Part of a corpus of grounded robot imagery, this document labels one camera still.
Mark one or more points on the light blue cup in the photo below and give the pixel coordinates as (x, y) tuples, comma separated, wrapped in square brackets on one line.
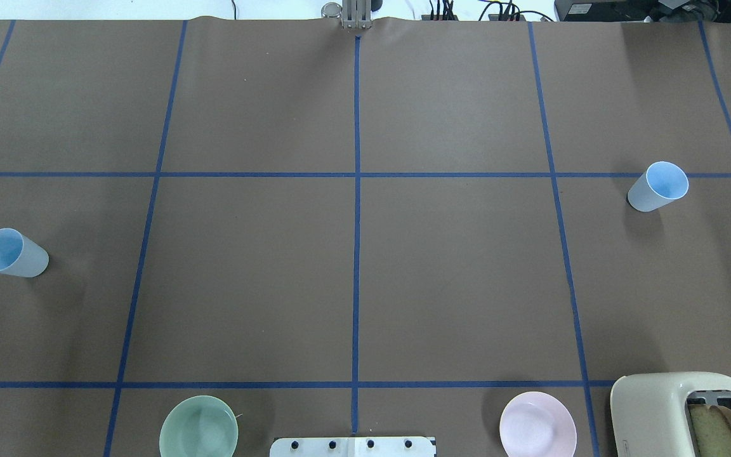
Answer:
[(662, 183), (19, 256)]

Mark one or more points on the green bowl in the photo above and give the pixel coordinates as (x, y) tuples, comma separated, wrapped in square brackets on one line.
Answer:
[(199, 426)]

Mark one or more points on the pink bowl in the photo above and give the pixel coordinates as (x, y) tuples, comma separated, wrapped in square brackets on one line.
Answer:
[(537, 424)]

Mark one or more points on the cream toaster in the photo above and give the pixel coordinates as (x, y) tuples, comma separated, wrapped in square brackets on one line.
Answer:
[(649, 412)]

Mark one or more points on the bread slice in toaster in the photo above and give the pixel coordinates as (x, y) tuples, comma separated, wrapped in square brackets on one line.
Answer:
[(711, 427)]

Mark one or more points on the metal clamp bracket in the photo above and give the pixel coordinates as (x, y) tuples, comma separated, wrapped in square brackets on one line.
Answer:
[(352, 14)]

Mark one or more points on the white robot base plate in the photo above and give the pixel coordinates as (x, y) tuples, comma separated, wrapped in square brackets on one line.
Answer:
[(354, 446)]

